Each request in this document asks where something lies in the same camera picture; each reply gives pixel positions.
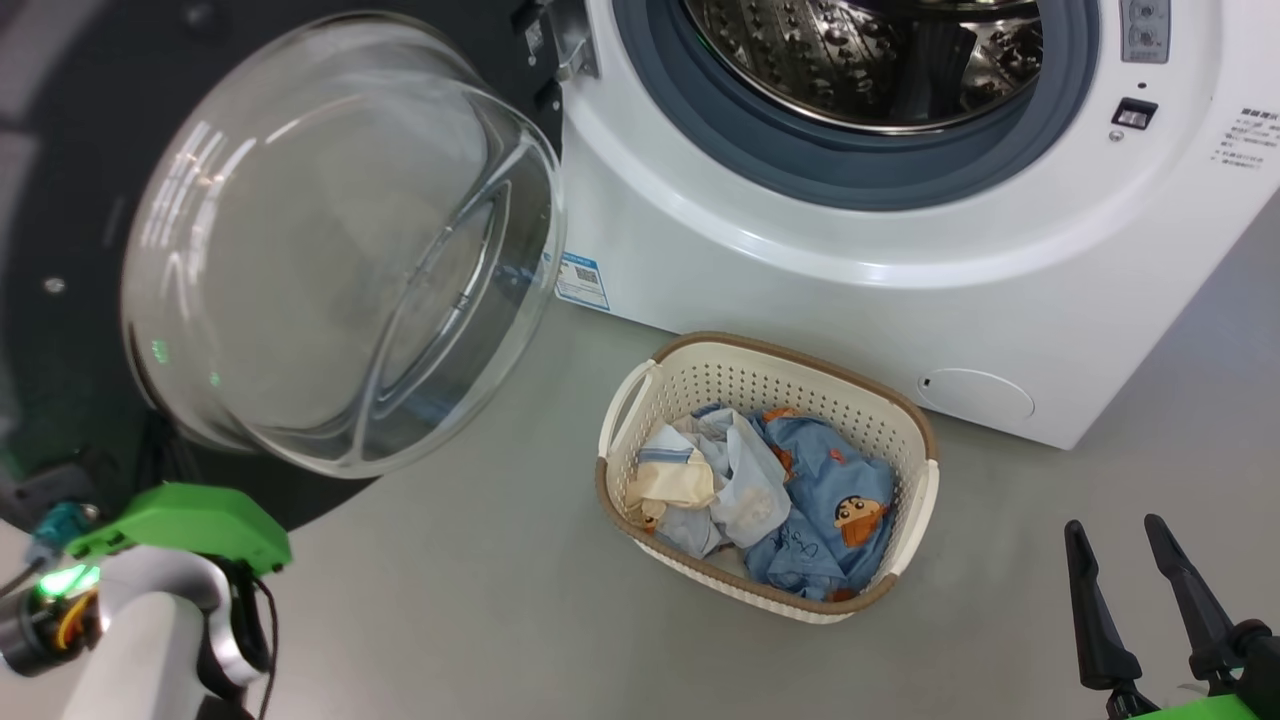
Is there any blue white energy label sticker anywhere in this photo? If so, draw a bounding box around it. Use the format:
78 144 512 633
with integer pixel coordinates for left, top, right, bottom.
553 250 611 313

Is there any cream perforated laundry basket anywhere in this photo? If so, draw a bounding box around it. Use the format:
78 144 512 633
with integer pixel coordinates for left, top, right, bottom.
595 332 941 626

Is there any printed text label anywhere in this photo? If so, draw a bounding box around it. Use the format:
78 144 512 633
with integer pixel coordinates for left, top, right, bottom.
1215 105 1280 173

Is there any grey warning label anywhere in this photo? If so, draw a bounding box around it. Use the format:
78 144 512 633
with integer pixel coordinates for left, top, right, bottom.
1120 0 1171 65

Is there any teal left camera connector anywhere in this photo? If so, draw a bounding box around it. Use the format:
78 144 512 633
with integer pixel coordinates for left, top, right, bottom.
35 503 96 551

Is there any metal door hinge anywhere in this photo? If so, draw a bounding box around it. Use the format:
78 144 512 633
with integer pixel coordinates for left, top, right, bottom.
515 0 601 83

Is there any round white filter cover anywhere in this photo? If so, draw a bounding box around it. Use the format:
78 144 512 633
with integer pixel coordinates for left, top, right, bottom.
918 368 1036 422

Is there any stainless steel washer drum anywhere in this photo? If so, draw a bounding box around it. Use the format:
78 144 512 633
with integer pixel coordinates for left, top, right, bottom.
683 0 1044 136

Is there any white front-load washing machine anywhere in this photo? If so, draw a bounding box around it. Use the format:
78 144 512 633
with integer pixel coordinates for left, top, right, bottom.
540 0 1280 451

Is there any thin left arm cable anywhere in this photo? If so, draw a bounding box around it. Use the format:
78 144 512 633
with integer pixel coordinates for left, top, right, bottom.
245 575 284 720

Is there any pale blue white garment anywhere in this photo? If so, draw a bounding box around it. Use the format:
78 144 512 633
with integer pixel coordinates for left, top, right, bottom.
655 403 793 559

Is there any black glass washing machine door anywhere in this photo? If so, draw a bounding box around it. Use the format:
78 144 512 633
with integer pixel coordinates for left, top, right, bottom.
0 0 601 533

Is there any blue cartoon print garment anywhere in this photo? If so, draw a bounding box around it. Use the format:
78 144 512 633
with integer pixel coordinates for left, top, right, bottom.
745 408 896 603

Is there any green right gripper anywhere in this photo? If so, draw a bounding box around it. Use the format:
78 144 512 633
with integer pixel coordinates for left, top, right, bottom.
1063 514 1263 720

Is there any cream cloth with blue stripe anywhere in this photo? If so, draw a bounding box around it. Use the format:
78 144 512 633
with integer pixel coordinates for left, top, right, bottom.
625 450 719 531

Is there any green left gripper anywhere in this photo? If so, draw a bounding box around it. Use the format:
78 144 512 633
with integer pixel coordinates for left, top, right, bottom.
65 483 292 577

